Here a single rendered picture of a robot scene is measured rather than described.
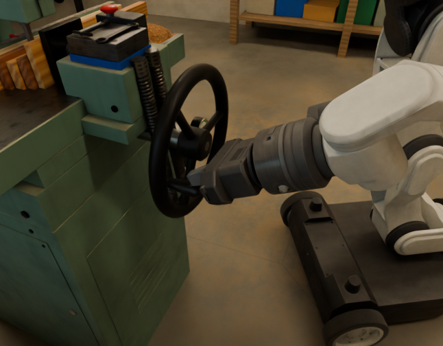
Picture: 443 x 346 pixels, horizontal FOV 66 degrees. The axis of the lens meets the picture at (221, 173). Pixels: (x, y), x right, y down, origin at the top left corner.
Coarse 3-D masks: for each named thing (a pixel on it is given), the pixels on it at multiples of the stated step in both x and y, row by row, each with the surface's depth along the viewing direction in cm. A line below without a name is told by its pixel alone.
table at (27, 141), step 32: (0, 96) 60; (32, 96) 60; (64, 96) 60; (0, 128) 52; (32, 128) 52; (64, 128) 57; (96, 128) 59; (128, 128) 57; (0, 160) 47; (32, 160) 52; (0, 192) 49
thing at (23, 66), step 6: (18, 60) 59; (24, 60) 58; (24, 66) 59; (30, 66) 60; (24, 72) 60; (30, 72) 60; (24, 78) 61; (30, 78) 60; (30, 84) 61; (36, 84) 62
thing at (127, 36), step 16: (96, 16) 60; (112, 16) 59; (128, 16) 59; (144, 16) 60; (96, 32) 55; (112, 32) 55; (128, 32) 55; (144, 32) 57; (80, 48) 54; (96, 48) 53; (112, 48) 52; (128, 48) 54; (144, 48) 58; (96, 64) 55; (112, 64) 53; (128, 64) 55
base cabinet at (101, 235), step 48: (144, 144) 82; (96, 192) 69; (144, 192) 86; (0, 240) 73; (48, 240) 63; (96, 240) 73; (144, 240) 93; (0, 288) 96; (48, 288) 79; (96, 288) 78; (144, 288) 101; (48, 336) 108; (96, 336) 88; (144, 336) 110
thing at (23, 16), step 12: (0, 0) 58; (12, 0) 57; (24, 0) 57; (36, 0) 59; (48, 0) 61; (0, 12) 59; (12, 12) 58; (24, 12) 58; (36, 12) 60; (48, 12) 62; (24, 24) 63
